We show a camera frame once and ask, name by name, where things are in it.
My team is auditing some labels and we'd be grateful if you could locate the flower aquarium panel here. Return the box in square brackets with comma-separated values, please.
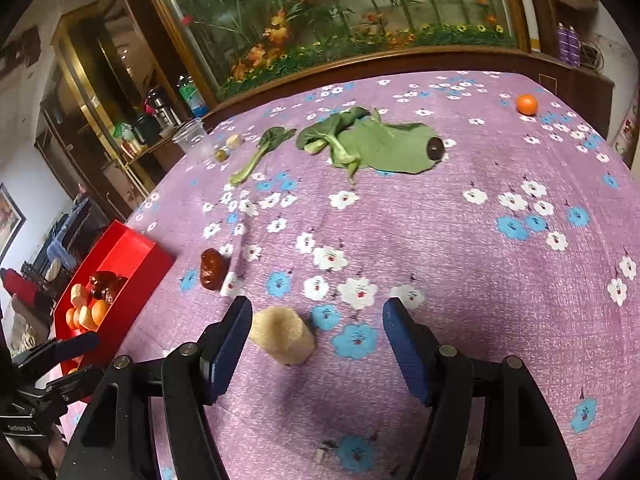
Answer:
[137, 0, 531, 103]

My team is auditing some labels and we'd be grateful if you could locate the small green bok choy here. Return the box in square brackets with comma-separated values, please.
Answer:
[229, 127, 297, 186]

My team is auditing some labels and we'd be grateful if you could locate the clear plastic cup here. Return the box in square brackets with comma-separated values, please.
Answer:
[171, 117, 215, 167]

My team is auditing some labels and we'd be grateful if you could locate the purple floral tablecloth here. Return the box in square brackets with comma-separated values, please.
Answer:
[57, 69, 640, 480]

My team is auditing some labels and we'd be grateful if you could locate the red tray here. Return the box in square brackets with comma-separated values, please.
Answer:
[51, 220, 177, 405]

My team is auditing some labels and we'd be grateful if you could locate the silver black thermos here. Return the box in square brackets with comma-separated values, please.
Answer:
[146, 86, 180, 131]

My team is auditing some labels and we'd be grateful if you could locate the green water bottle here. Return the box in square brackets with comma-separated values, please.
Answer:
[177, 74, 210, 118]

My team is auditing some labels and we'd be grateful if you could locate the large green bok choy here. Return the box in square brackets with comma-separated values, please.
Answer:
[295, 106, 441, 183]

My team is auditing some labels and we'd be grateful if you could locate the black jug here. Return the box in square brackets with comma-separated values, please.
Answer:
[131, 114, 160, 147]

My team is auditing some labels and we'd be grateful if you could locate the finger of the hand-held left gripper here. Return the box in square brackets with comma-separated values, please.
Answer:
[44, 364, 108, 407]
[11, 331, 102, 377]

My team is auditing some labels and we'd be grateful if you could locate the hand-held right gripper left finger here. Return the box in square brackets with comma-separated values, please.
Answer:
[60, 295, 254, 480]

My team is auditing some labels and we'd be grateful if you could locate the framed wall picture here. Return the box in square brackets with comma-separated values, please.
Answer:
[0, 182, 27, 266]

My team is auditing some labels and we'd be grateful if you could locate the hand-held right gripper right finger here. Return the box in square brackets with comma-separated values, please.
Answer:
[382, 297, 578, 480]

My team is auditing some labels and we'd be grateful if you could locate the cork piece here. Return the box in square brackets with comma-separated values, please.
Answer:
[248, 307, 317, 367]

